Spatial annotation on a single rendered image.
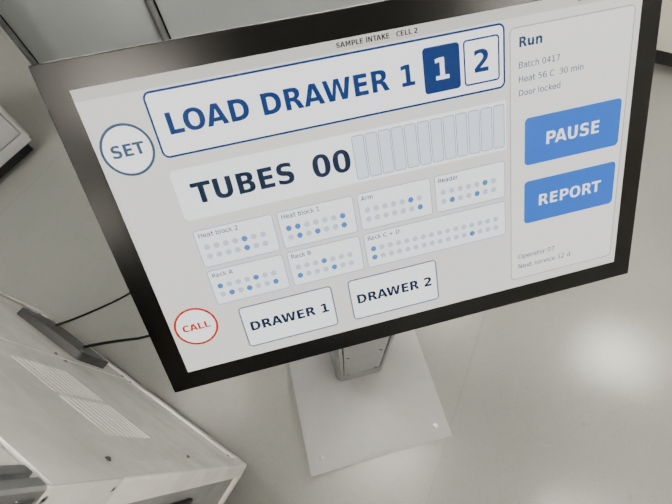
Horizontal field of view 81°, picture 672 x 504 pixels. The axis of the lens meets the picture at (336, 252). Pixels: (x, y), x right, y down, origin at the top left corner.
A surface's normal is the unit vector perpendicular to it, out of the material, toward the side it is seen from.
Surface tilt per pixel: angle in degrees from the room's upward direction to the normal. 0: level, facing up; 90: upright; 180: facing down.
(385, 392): 2
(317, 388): 5
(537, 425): 0
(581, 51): 50
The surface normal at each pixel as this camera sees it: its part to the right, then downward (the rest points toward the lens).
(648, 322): -0.03, -0.46
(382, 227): 0.17, 0.37
